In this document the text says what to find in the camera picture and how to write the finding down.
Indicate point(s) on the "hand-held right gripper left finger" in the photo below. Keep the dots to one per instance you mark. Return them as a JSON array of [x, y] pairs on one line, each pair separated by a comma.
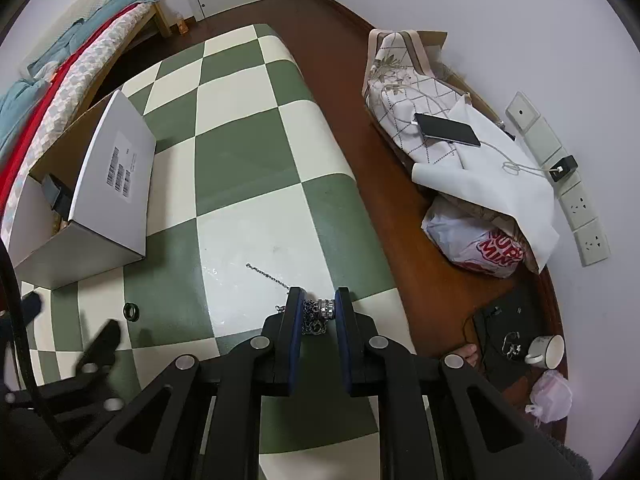
[[296, 360]]

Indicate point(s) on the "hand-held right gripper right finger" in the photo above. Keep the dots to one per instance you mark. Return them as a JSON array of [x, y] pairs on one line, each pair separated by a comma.
[[343, 360]]

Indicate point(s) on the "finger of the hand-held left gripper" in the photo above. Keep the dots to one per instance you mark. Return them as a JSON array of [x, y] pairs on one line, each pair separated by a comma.
[[31, 305], [102, 345]]

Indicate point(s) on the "black wristband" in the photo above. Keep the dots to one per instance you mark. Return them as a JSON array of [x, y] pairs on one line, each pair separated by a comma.
[[60, 200]]

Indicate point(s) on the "white cardboard box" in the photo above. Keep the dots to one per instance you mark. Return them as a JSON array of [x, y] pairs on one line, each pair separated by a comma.
[[115, 185]]

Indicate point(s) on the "person's bare foot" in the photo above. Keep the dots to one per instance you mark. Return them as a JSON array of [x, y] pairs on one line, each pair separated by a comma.
[[470, 355]]

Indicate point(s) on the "metal carabiner clip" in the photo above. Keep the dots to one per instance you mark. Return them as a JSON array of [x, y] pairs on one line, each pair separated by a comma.
[[511, 352]]

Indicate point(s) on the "white red print plastic bag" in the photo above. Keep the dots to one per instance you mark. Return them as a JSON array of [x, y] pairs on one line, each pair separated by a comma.
[[465, 240]]

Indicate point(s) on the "black bag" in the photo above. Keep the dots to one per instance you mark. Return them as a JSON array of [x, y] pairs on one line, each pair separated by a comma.
[[520, 310]]

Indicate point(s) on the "large light blue blanket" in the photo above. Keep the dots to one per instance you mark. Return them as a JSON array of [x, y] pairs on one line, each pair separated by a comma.
[[20, 110]]

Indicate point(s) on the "white mug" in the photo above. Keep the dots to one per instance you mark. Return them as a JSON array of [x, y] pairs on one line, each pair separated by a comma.
[[547, 352]]

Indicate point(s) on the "green white checkered tablecloth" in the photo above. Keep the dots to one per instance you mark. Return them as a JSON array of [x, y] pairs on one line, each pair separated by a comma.
[[235, 160]]

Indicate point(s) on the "pink plastic bag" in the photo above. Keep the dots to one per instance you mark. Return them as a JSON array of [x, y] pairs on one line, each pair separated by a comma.
[[550, 395]]

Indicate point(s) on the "white patterned tote bag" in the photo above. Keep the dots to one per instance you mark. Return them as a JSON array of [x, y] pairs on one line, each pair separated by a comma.
[[500, 195]]

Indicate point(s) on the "bed with blankets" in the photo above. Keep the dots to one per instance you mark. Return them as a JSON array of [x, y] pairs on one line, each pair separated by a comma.
[[60, 75]]

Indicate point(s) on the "grey white diamond pattern sheet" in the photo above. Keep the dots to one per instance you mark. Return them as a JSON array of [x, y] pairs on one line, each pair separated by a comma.
[[85, 65]]

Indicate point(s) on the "black smartphone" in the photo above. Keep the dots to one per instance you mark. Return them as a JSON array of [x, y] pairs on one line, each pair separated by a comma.
[[445, 130]]

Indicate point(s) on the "floral fabric bag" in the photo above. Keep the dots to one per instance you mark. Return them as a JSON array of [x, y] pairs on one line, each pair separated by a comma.
[[395, 90]]

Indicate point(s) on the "black charger plug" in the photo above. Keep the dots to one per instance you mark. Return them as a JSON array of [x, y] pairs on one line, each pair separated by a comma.
[[564, 167]]

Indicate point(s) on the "folded light blue blanket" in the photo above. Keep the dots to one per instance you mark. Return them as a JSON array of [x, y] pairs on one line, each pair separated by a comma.
[[100, 15]]

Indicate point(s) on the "small orange bottle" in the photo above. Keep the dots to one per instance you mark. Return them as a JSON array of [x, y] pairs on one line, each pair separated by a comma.
[[181, 25]]

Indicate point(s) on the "brown cardboard box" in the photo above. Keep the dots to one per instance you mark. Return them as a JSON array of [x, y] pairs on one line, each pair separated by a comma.
[[432, 40]]

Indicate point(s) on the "white wall power outlet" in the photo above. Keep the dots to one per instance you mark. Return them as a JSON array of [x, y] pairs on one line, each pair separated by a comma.
[[580, 205], [592, 246]]

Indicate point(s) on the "white wall switch plate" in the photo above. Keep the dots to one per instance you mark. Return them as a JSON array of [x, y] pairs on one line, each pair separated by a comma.
[[544, 141], [521, 110]]

